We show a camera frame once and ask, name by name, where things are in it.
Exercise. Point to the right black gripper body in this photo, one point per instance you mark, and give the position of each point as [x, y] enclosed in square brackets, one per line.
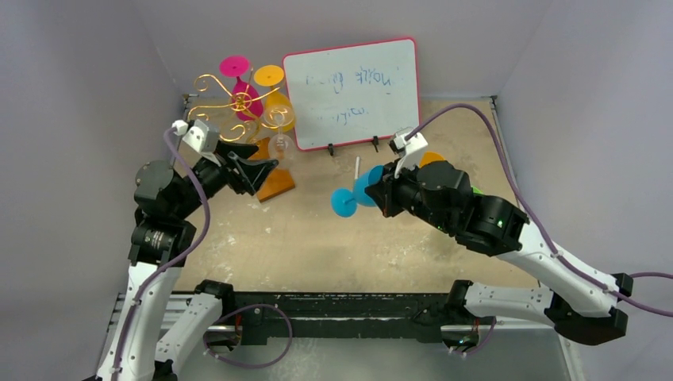
[392, 190]

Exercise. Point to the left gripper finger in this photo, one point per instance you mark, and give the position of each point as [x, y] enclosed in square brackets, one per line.
[251, 175]
[243, 152]

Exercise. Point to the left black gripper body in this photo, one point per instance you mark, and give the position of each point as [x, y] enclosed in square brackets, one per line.
[212, 178]

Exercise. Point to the gold wire wine glass rack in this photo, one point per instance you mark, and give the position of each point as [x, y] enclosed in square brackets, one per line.
[232, 129]

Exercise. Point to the blue plastic wine glass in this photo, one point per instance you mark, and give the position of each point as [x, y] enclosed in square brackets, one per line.
[344, 202]

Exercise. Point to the pink plastic wine glass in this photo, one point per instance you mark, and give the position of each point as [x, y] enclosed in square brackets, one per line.
[248, 106]

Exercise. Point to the yellow plastic wine glass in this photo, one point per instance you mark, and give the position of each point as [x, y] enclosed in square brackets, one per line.
[273, 76]

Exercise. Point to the clear wine glass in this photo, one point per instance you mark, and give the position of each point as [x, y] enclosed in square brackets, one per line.
[278, 117]

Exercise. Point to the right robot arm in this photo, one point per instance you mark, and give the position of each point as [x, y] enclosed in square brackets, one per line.
[577, 301]

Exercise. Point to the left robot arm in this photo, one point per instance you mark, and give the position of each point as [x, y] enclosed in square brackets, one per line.
[172, 219]

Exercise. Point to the orange plastic wine glass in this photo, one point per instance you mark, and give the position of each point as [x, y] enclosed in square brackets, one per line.
[430, 157]

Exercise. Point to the green whiteboard marker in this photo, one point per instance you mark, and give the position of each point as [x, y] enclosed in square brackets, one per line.
[357, 168]

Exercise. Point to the pink framed whiteboard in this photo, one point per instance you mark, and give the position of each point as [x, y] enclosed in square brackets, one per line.
[354, 93]

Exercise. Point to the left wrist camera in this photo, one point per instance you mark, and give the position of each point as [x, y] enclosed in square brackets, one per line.
[199, 136]

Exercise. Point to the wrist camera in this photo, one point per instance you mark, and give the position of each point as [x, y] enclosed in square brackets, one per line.
[199, 136]
[410, 146]

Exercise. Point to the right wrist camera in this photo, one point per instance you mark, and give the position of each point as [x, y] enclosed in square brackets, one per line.
[410, 146]

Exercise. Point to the black aluminium base frame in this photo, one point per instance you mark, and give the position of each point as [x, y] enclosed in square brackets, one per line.
[424, 317]

